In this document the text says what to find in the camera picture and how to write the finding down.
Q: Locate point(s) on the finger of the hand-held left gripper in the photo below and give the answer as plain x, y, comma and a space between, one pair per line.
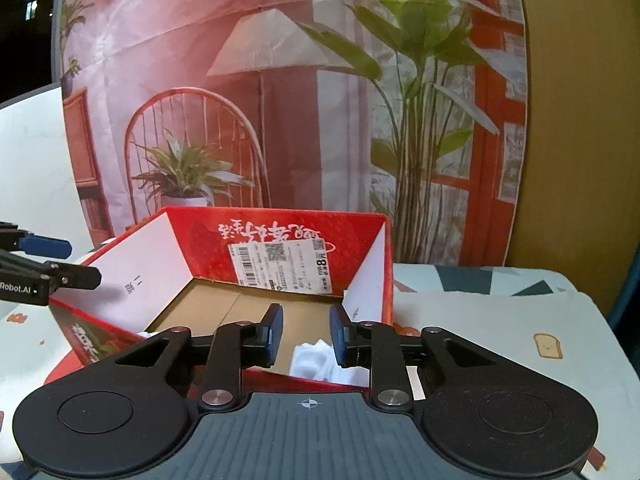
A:
75, 275
45, 246

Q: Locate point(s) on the white cloth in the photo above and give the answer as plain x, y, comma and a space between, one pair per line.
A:
310, 360

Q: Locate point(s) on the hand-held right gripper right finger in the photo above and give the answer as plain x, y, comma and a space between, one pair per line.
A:
336, 335

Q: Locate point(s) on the dark glass window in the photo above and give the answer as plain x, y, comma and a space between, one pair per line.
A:
25, 35

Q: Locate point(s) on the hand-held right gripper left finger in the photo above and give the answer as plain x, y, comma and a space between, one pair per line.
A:
276, 335

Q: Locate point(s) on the printed room backdrop cloth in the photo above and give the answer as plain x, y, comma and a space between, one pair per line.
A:
300, 110

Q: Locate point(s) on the geometric patterned sheet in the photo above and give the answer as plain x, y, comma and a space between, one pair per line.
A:
450, 280

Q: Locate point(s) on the white marble board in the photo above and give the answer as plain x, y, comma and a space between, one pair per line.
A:
35, 160

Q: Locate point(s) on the teal curtain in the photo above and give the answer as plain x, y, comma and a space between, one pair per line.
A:
619, 305

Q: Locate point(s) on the red strawberry cardboard box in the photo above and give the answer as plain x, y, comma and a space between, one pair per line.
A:
210, 240

